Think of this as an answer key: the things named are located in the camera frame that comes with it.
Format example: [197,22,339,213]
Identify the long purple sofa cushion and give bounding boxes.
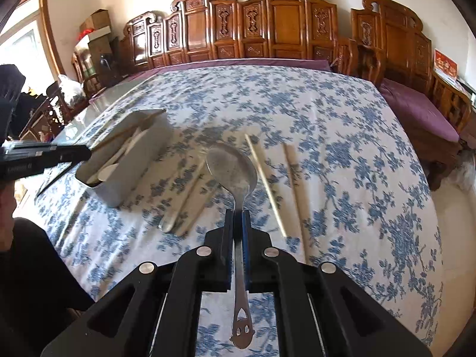
[88,57,332,102]

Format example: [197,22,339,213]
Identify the red standing card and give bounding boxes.
[433,48,459,79]

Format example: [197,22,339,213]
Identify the brown cardboard box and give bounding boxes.
[79,9,111,32]

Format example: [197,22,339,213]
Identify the rectangular metal tin box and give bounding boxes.
[75,109,173,208]

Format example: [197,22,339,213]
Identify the white flat box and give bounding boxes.
[74,26,113,46]

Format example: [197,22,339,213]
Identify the wooden dining chair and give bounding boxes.
[71,50,105,98]

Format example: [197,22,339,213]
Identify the carved wooden sofa bench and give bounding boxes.
[119,0,342,72]

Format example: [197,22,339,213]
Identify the blue floral tablecloth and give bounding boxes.
[35,65,446,357]

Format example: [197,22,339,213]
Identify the wooden framed balcony door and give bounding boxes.
[0,0,65,82]

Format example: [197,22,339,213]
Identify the person's left forearm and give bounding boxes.
[0,185,96,357]

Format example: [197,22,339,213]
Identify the carved wooden armchair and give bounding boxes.
[336,0,476,191]

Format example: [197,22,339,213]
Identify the clear plastic bag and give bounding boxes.
[452,152,476,195]

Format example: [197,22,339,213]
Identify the purple armchair cushion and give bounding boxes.
[378,78,460,143]

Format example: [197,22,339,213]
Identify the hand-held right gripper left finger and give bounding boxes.
[41,209,236,357]

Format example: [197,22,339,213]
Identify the black clothes pile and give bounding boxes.
[9,91,47,138]

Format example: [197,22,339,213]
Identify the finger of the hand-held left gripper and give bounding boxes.
[0,142,92,165]

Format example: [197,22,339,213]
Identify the carved wooden chair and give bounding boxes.
[18,81,72,143]

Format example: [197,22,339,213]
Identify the metal spoon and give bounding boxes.
[206,143,259,351]

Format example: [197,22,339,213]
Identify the translucent plastic bag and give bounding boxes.
[57,74,88,109]

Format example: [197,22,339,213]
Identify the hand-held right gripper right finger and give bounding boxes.
[242,210,433,357]

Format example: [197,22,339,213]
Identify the stacked cardboard boxes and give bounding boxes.
[74,39,116,77]

